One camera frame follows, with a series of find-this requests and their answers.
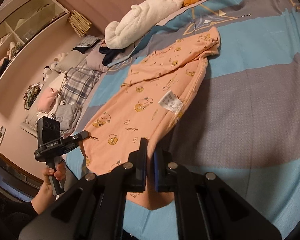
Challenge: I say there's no orange cartoon print shirt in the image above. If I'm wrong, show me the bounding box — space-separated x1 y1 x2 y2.
79 26 221 210

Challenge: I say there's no person left hand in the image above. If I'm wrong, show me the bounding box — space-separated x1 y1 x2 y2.
42 162 66 190

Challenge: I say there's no grey folded garment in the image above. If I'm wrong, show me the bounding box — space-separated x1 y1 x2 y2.
36 103 81 132

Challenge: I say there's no pink folded garment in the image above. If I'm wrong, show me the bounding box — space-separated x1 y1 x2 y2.
37 87 58 112

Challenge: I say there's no colourful crumpled cloth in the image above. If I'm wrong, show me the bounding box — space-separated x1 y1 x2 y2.
23 83 43 110

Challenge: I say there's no black white plush toy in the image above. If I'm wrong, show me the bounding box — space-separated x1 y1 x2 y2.
43 66 52 82

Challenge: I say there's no beige pillow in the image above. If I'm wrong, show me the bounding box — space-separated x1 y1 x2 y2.
55 50 86 73

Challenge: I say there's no blue grey patterned duvet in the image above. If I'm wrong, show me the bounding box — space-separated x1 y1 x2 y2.
77 0 300 238

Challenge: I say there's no grey plain pillow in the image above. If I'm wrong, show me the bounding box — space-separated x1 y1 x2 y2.
85 43 109 73

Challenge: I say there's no dark plaid small pillow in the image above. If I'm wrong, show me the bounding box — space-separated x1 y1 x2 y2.
72 35 100 54

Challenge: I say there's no dark navy garment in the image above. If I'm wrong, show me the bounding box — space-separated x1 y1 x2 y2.
98 46 125 66

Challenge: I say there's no white plush goose toy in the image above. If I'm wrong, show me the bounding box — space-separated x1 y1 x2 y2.
104 0 184 49

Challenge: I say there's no wall shelf unit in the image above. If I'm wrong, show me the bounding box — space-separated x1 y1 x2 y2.
0 0 69 90

